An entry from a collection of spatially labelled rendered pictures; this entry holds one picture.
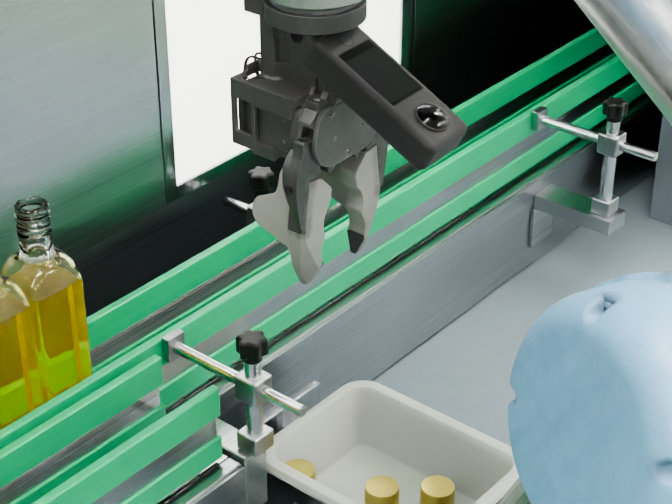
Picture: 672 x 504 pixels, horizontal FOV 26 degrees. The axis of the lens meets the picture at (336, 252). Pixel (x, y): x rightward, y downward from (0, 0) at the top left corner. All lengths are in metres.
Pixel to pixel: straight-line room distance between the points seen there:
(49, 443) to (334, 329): 0.40
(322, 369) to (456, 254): 0.25
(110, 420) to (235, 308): 0.19
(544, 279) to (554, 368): 1.27
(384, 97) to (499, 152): 0.81
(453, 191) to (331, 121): 0.72
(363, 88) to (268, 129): 0.10
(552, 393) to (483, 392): 1.05
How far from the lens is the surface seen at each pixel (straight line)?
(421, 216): 1.69
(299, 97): 1.01
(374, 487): 1.44
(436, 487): 1.45
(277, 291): 1.50
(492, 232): 1.80
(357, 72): 0.99
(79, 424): 1.32
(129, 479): 1.29
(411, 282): 1.67
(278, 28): 1.00
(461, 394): 1.68
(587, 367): 0.61
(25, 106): 1.40
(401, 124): 0.97
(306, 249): 1.05
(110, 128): 1.49
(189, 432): 1.32
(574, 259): 1.94
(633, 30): 0.83
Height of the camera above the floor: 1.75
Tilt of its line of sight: 31 degrees down
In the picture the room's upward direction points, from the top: straight up
